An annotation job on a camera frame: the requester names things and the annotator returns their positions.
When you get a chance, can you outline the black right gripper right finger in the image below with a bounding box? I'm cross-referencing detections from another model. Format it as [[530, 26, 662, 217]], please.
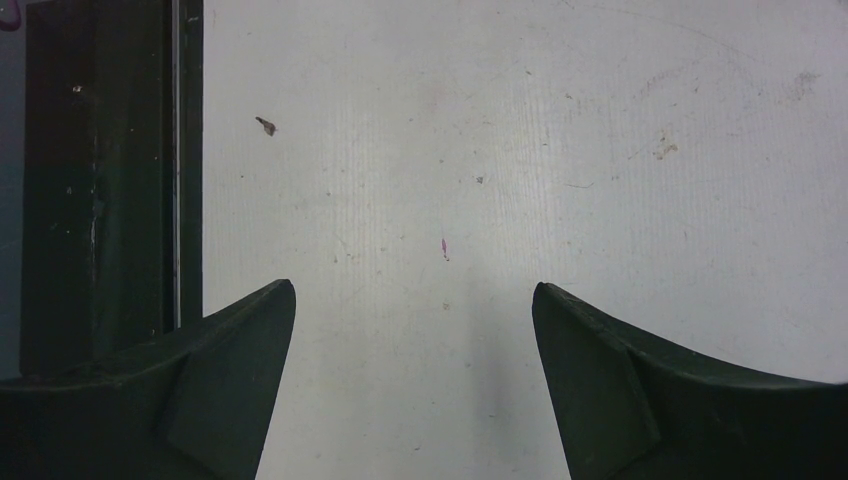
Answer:
[[532, 283, 847, 479]]

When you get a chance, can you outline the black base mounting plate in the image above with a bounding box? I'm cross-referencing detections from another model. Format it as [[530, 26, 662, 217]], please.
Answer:
[[2, 1, 204, 376]]

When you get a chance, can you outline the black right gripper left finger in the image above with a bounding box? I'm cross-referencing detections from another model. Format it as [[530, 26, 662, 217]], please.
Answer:
[[1, 280, 296, 479]]

